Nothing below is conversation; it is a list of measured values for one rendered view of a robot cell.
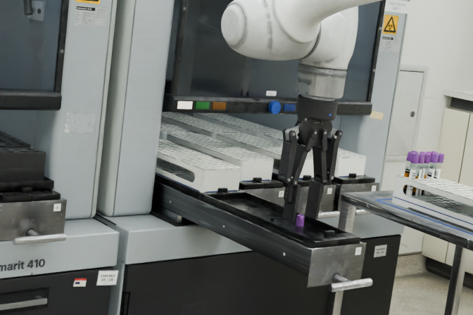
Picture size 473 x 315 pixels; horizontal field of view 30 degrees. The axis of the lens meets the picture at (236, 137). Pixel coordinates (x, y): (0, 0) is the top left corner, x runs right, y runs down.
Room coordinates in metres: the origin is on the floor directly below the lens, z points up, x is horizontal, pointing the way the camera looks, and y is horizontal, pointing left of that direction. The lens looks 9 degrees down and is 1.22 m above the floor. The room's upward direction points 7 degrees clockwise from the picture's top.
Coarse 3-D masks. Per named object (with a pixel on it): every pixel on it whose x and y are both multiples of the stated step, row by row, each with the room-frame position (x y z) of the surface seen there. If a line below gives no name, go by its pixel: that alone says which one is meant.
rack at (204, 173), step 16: (160, 144) 1.98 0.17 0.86; (176, 144) 2.00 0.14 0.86; (160, 160) 1.97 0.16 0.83; (176, 160) 1.83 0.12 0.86; (192, 160) 1.83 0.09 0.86; (208, 160) 1.86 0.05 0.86; (176, 176) 1.82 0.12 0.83; (192, 176) 1.93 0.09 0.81; (208, 176) 1.76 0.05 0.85; (224, 176) 1.78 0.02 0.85
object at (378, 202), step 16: (368, 192) 1.94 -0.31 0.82; (384, 192) 1.97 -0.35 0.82; (352, 208) 1.89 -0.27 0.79; (368, 208) 1.83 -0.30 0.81; (384, 208) 1.80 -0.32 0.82; (400, 208) 1.82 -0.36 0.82; (352, 224) 1.90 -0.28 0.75; (416, 224) 1.73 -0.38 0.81; (432, 224) 1.71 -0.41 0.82; (448, 224) 1.72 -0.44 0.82; (448, 240) 1.66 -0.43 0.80; (464, 240) 1.63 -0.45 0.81; (464, 256) 2.14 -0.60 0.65; (464, 272) 2.15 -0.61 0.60; (448, 288) 2.16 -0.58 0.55; (336, 304) 1.89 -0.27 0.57; (448, 304) 2.15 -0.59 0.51
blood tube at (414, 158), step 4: (412, 156) 1.84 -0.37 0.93; (416, 156) 1.83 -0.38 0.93; (412, 160) 1.84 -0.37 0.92; (416, 160) 1.83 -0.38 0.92; (412, 164) 1.84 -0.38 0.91; (416, 164) 1.84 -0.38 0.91; (412, 168) 1.84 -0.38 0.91; (412, 172) 1.84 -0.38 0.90; (412, 176) 1.84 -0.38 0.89; (408, 188) 1.84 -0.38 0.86; (412, 188) 1.84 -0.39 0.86; (408, 192) 1.84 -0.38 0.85
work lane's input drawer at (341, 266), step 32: (160, 192) 1.83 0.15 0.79; (192, 192) 1.76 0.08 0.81; (224, 192) 1.78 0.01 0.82; (224, 224) 1.66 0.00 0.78; (256, 224) 1.59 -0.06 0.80; (288, 224) 1.63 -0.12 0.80; (320, 224) 1.62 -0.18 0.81; (288, 256) 1.51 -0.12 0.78; (320, 256) 1.48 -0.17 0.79; (352, 256) 1.53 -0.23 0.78; (352, 288) 1.48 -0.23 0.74
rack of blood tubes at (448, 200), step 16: (400, 176) 1.85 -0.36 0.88; (400, 192) 1.85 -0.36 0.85; (432, 192) 1.78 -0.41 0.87; (448, 192) 1.75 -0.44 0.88; (464, 192) 1.76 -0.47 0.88; (416, 208) 1.81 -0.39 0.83; (432, 208) 1.77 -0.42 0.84; (448, 208) 1.83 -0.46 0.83; (464, 208) 1.83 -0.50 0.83; (464, 224) 1.71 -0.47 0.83
